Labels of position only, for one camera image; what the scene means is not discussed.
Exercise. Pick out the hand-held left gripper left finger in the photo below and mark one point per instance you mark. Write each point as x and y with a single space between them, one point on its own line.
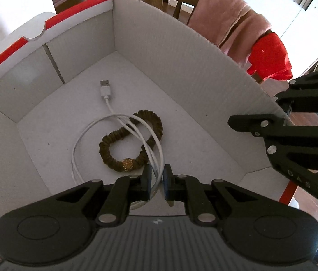
147 185

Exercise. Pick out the red garment on chair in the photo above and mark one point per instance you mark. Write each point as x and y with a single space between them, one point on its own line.
271 56

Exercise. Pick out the white cardboard box red trim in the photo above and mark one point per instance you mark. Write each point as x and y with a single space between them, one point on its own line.
198 70

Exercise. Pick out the brown hair scrunchie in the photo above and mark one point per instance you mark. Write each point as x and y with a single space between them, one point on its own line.
106 158

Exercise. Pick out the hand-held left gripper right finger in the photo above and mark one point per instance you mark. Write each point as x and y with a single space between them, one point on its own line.
167 185

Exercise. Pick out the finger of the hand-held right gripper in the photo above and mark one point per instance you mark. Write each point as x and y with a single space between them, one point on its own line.
288 144
311 96

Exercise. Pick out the white cabinet with stickers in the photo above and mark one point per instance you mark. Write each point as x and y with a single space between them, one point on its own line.
288 14

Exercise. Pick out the pink fringed scarf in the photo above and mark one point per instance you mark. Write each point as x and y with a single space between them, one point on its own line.
226 17

